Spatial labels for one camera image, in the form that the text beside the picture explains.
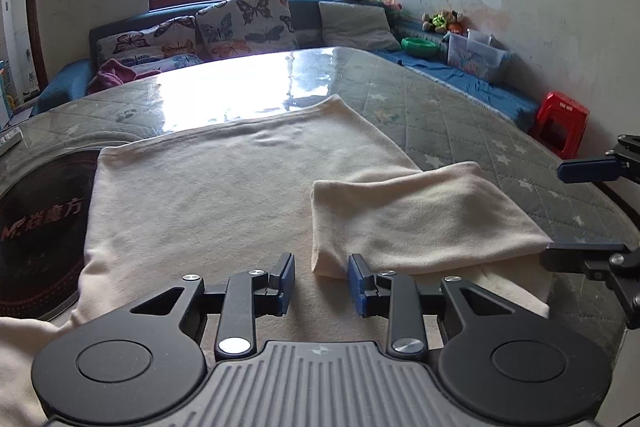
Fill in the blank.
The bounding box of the square butterfly print cushion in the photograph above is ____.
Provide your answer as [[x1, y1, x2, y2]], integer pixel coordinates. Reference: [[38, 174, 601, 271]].
[[195, 0, 300, 60]]

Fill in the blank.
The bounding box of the blue sofa cover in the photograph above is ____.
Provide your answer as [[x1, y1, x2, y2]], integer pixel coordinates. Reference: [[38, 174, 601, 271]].
[[375, 49, 543, 132]]

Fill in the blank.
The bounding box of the green bowl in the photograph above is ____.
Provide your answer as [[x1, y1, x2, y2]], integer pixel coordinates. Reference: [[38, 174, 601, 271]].
[[401, 37, 441, 58]]

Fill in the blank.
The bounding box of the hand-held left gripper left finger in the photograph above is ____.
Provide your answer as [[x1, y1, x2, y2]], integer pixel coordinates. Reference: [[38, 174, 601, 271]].
[[129, 252, 297, 362]]

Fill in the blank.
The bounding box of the blue corner sofa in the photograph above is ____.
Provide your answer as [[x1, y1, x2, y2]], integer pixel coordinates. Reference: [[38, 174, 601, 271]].
[[30, 0, 543, 132]]

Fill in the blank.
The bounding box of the green plush toy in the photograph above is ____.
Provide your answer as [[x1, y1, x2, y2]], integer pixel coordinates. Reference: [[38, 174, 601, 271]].
[[422, 9, 451, 34]]

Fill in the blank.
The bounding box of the red plastic stool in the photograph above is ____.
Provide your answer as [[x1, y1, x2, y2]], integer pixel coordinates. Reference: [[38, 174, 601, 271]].
[[530, 92, 591, 160]]

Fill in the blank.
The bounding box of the grey remote control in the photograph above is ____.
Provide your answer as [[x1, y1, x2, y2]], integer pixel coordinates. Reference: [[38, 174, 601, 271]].
[[0, 132, 23, 158]]

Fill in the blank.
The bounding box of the purple cloth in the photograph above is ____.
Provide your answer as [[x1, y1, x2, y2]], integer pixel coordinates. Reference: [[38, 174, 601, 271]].
[[87, 58, 163, 92]]

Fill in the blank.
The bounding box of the grey pillow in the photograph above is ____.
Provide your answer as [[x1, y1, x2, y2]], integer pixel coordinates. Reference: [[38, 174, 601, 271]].
[[317, 1, 401, 52]]

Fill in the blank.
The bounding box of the clear plastic storage box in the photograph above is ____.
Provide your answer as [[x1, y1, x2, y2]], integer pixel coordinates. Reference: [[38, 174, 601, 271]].
[[446, 29, 513, 84]]

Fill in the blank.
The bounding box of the round black induction cooktop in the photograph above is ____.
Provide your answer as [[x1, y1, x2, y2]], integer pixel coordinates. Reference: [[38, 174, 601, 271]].
[[0, 134, 103, 323]]

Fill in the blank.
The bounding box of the long butterfly print cushion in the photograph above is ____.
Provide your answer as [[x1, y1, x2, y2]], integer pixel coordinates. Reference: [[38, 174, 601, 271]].
[[95, 14, 201, 68]]

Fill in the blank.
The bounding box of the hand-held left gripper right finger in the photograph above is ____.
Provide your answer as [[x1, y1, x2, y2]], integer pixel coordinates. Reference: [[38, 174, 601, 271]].
[[348, 253, 518, 362]]

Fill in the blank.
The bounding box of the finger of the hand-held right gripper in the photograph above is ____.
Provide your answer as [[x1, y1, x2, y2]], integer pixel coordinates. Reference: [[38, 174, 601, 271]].
[[540, 242, 640, 318], [556, 134, 640, 184]]

